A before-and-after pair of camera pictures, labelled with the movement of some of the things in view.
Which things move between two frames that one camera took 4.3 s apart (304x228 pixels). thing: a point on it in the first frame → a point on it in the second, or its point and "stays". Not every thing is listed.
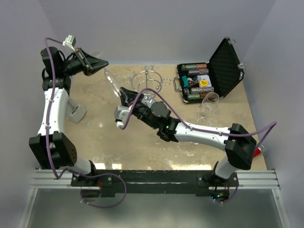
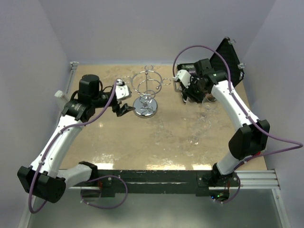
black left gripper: [89, 64] → [125, 108]
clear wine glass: [113, 84] → [203, 124]
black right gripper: [128, 97] → [188, 92]
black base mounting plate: [205, 181] stays
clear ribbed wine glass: [202, 116] stays
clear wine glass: [210, 102] stays
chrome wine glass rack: [147, 82] stays
